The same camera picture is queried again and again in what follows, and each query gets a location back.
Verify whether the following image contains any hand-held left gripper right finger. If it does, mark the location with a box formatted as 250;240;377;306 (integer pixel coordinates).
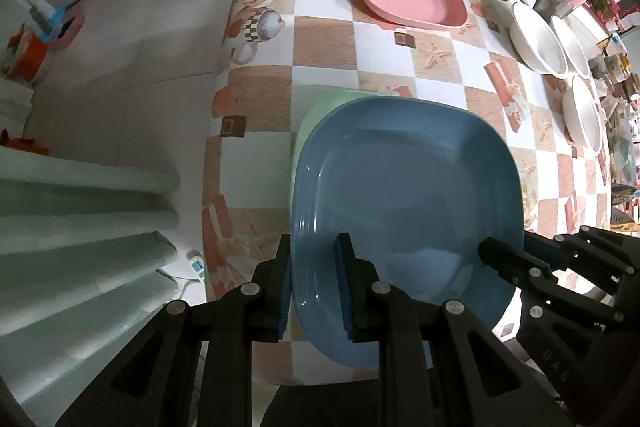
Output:
335;247;576;427

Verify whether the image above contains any green plate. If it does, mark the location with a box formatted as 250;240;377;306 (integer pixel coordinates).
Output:
290;85;415;218

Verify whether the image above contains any orange container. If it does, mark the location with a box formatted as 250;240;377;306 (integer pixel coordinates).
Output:
0;24;48;82

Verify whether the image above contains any white power cable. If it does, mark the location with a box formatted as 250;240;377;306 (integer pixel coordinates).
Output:
157;269;202;305

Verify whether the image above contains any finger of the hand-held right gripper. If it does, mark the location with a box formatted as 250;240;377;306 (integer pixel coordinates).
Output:
523;226;640;289
478;238;624;329

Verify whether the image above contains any white power strip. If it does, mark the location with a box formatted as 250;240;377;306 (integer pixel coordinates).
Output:
186;249;207;283

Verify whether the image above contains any blue plate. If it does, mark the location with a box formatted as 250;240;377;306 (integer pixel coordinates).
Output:
290;97;526;370

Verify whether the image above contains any pile of assorted packets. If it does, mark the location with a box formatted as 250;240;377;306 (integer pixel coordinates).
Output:
590;0;640;233

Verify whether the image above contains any checkered printed tablecloth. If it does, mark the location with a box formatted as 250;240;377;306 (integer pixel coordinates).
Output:
202;0;640;383

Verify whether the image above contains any pale green corrugated sheet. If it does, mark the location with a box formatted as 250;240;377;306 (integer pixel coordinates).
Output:
0;146;181;410

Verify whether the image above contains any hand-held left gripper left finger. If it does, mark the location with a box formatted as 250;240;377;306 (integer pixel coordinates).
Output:
55;247;293;427

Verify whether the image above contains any white bowl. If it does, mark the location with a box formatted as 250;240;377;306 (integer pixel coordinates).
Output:
550;14;592;80
561;75;604;152
509;1;568;75
567;9;608;58

